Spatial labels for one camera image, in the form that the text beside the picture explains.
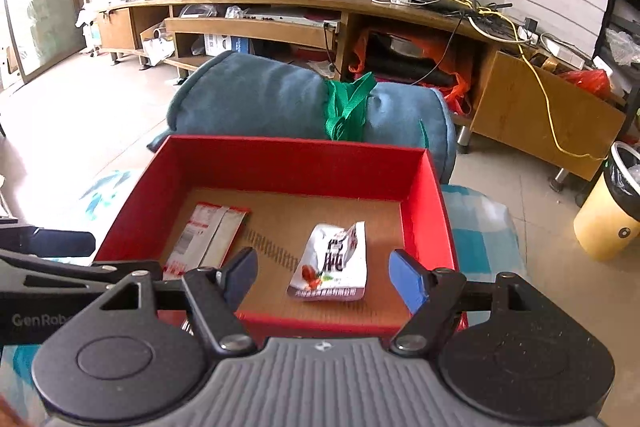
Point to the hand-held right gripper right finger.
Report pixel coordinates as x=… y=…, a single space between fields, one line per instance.
x=407 y=279

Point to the white paper bag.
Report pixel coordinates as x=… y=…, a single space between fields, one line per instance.
x=157 y=49

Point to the orange plastic bag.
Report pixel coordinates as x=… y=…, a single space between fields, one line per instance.
x=450 y=72

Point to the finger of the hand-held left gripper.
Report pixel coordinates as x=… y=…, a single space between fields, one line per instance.
x=65 y=243
x=125 y=271

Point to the white power strip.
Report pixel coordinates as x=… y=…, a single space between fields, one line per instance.
x=560 y=47

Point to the red plastic bag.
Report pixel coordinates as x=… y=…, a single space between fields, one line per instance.
x=590 y=83

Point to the rolled blue blanket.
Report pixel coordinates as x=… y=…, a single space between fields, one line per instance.
x=260 y=92

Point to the red-white snack packet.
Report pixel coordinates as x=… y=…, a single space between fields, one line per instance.
x=200 y=232

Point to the yellow trash bin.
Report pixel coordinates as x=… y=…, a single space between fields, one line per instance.
x=600 y=217

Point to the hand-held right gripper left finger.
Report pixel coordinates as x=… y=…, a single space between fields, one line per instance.
x=241 y=276

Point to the wooden media stand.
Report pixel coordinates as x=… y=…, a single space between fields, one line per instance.
x=530 y=102

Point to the silver media player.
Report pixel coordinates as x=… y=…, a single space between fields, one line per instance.
x=280 y=18

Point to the red cardboard box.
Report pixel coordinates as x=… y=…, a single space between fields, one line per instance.
x=300 y=162

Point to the blue-white checked cloth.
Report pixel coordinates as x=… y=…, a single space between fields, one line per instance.
x=480 y=227

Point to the white snack packet red print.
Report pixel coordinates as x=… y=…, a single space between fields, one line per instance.
x=330 y=267

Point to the blue-white cardboard box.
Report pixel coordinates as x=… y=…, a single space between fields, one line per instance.
x=227 y=44

